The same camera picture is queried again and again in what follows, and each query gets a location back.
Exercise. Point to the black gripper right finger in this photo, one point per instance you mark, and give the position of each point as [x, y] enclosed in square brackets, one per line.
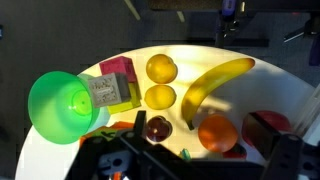
[263, 135]

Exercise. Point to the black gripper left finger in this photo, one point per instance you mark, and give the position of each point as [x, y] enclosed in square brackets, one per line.
[140, 121]

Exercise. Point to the toy orange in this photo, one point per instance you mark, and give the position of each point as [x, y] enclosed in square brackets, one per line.
[217, 133]

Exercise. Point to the red toy apple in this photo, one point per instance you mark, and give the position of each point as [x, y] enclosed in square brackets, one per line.
[276, 120]

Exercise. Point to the dark purple toy plum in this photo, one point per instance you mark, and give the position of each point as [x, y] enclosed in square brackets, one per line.
[160, 129]

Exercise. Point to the toy lemon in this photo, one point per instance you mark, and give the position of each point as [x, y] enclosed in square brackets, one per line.
[160, 97]

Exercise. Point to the toy strawberry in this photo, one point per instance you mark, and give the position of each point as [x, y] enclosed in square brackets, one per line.
[237, 152]

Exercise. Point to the round yellow toy fruit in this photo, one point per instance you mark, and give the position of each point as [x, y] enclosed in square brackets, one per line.
[161, 68]

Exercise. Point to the toy banana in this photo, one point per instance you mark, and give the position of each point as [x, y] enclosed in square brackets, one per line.
[206, 85]

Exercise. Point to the yellow-green foam cube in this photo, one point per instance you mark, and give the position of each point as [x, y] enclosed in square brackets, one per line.
[133, 100]

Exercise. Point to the orange soft number cube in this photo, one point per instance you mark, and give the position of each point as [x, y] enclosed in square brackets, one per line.
[100, 133]

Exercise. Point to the grey patterned cube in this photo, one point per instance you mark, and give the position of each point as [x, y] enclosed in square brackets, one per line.
[106, 90]

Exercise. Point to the small teal block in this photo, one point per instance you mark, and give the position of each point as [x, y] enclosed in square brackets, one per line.
[185, 154]

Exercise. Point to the pink foam cube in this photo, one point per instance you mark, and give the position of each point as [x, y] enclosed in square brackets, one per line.
[116, 66]

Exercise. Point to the green plastic bowl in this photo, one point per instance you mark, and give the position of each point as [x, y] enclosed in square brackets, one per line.
[56, 106]

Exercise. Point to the black equipment rack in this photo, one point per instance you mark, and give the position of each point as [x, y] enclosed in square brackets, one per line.
[200, 33]

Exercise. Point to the black tripod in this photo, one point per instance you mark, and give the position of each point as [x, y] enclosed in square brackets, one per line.
[308, 28]

